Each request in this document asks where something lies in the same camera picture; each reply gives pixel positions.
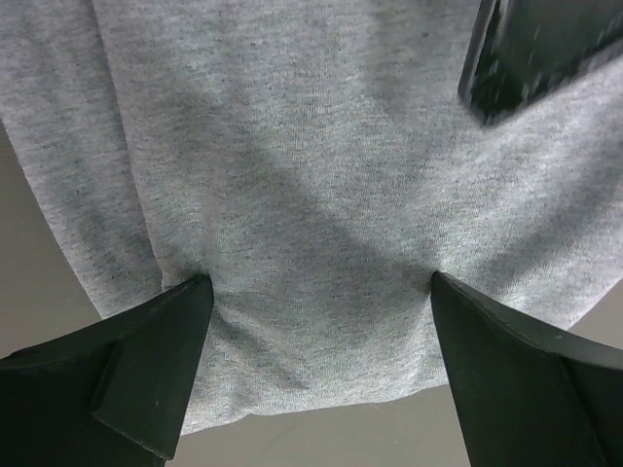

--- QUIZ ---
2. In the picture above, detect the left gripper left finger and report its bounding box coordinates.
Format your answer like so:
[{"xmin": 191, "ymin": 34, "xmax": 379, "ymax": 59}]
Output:
[{"xmin": 1, "ymin": 275, "xmax": 213, "ymax": 466}]

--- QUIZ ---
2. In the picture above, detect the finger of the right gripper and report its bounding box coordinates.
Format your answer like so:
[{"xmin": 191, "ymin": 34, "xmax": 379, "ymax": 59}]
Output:
[{"xmin": 458, "ymin": 0, "xmax": 622, "ymax": 126}]

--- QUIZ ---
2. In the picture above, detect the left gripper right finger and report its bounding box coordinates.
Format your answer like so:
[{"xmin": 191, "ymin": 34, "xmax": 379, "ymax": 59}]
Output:
[{"xmin": 430, "ymin": 272, "xmax": 622, "ymax": 467}]

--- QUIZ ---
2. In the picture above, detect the grey t shirt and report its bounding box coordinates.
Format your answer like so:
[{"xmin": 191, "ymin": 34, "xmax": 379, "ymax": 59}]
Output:
[{"xmin": 1, "ymin": 1, "xmax": 622, "ymax": 434}]

